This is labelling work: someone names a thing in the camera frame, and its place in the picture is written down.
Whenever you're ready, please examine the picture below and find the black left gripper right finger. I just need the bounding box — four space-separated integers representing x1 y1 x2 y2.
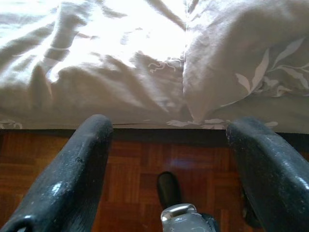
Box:
225 116 309 232

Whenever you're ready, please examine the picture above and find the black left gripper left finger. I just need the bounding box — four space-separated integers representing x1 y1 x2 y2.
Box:
0 114 114 232

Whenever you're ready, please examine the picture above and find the large grey floral pillow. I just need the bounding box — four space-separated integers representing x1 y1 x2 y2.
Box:
183 0 309 121

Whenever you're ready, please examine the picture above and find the silver left robot leg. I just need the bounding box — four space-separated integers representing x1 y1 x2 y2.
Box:
156 171 220 232

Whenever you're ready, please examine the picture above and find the bed with grey floral sheet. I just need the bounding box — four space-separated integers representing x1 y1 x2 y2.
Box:
0 0 309 133

